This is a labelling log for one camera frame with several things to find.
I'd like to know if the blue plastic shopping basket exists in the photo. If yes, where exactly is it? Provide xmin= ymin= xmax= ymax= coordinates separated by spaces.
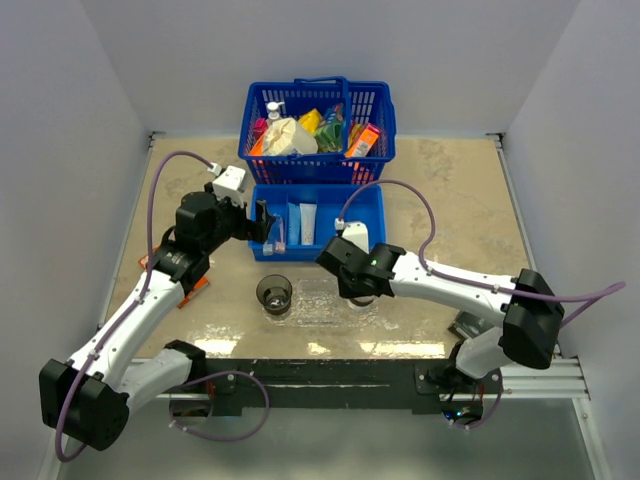
xmin=238 ymin=76 xmax=396 ymax=184

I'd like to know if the clear small textured tray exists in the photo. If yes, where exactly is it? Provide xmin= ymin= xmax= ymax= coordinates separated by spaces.
xmin=291 ymin=279 xmax=347 ymax=326

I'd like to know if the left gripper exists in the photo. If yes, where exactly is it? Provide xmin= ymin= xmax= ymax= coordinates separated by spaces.
xmin=202 ymin=183 xmax=275 ymax=254

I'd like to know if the dark package on table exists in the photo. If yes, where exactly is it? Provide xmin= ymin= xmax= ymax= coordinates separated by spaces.
xmin=447 ymin=311 xmax=493 ymax=340

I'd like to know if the yellow snack packet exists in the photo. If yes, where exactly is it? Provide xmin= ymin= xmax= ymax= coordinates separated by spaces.
xmin=298 ymin=108 xmax=323 ymax=136

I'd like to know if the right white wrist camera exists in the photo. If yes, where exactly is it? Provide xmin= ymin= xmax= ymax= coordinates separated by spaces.
xmin=334 ymin=218 xmax=369 ymax=253

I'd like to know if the orange box on table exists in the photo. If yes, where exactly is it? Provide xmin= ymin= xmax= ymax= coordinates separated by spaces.
xmin=137 ymin=254 xmax=210 ymax=309

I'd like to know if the white-blue wrapped toothbrush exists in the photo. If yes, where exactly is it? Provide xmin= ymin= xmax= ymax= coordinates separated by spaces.
xmin=262 ymin=239 xmax=275 ymax=256

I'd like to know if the cream paper bag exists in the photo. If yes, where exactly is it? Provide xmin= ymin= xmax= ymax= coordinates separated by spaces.
xmin=262 ymin=118 xmax=318 ymax=156

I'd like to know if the pink wrapped toothbrush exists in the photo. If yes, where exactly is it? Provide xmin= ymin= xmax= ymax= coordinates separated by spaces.
xmin=274 ymin=218 xmax=286 ymax=254

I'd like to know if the blue compartment organizer bin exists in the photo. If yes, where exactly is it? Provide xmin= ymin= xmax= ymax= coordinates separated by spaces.
xmin=249 ymin=184 xmax=386 ymax=262

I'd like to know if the white pump bottle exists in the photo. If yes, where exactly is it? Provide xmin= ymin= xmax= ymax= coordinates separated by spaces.
xmin=266 ymin=101 xmax=285 ymax=127

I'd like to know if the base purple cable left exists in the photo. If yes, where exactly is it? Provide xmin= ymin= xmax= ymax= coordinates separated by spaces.
xmin=168 ymin=368 xmax=272 ymax=443

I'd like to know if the dark brown banded cup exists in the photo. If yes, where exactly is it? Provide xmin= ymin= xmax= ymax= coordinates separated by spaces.
xmin=256 ymin=274 xmax=293 ymax=316

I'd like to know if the orange scrub package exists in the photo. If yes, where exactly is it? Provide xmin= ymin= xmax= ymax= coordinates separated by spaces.
xmin=249 ymin=135 xmax=265 ymax=156

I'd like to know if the green sponge package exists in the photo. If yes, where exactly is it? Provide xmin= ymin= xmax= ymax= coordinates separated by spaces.
xmin=314 ymin=103 xmax=345 ymax=153

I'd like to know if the clear oval textured tray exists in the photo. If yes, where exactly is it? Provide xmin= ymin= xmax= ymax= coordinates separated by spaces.
xmin=263 ymin=279 xmax=379 ymax=328

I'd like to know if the white orange toothpaste tube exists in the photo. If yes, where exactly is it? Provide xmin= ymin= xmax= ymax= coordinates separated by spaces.
xmin=299 ymin=203 xmax=317 ymax=245

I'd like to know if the pink box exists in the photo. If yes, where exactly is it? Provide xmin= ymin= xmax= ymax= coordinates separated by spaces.
xmin=252 ymin=117 xmax=269 ymax=142

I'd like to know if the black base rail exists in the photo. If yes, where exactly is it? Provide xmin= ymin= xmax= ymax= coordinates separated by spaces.
xmin=169 ymin=357 xmax=486 ymax=417

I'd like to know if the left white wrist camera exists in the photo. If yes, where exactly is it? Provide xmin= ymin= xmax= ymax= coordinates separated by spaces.
xmin=207 ymin=163 xmax=247 ymax=207

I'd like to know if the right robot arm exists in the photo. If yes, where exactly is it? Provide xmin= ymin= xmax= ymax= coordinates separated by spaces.
xmin=316 ymin=236 xmax=564 ymax=393

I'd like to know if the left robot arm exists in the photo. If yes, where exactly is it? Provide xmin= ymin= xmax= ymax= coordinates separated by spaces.
xmin=39 ymin=183 xmax=275 ymax=462

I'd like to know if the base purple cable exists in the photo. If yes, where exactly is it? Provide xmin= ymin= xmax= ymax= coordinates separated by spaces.
xmin=168 ymin=368 xmax=272 ymax=443
xmin=447 ymin=369 xmax=505 ymax=431

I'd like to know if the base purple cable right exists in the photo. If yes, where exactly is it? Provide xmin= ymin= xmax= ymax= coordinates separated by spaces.
xmin=447 ymin=369 xmax=505 ymax=431

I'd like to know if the clear blue banded cup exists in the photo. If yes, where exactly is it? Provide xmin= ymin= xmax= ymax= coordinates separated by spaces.
xmin=347 ymin=296 xmax=376 ymax=311

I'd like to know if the orange white carton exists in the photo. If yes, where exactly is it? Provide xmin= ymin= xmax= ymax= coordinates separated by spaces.
xmin=345 ymin=123 xmax=381 ymax=158

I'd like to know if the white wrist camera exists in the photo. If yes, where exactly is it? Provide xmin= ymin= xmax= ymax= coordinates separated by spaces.
xmin=334 ymin=218 xmax=369 ymax=253
xmin=207 ymin=163 xmax=247 ymax=207

